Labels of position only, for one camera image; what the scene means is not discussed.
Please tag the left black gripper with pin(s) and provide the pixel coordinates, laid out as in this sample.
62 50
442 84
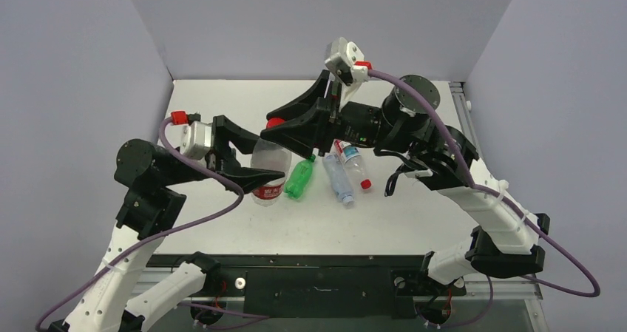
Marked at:
222 157

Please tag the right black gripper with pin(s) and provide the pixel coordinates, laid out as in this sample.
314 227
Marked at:
333 114

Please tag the red bottle cap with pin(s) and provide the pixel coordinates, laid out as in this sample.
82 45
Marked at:
272 122

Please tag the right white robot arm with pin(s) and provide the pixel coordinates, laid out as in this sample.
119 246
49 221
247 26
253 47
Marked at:
413 132

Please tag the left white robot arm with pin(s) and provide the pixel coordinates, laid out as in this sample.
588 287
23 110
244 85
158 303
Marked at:
148 214

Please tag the green plastic bottle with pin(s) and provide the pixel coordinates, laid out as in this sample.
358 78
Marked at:
299 178

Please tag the clear bottle red blue label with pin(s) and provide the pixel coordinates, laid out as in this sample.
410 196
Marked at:
353 164

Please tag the clear bottle blue cap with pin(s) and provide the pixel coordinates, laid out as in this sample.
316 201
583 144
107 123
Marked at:
339 180

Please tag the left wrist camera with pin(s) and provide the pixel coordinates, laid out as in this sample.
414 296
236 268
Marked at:
196 138

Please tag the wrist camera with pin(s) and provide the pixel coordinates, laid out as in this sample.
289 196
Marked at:
345 60
196 138

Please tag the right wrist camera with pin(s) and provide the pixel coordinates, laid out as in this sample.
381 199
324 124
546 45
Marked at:
345 60

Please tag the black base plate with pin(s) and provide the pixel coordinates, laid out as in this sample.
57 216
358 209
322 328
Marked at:
327 286

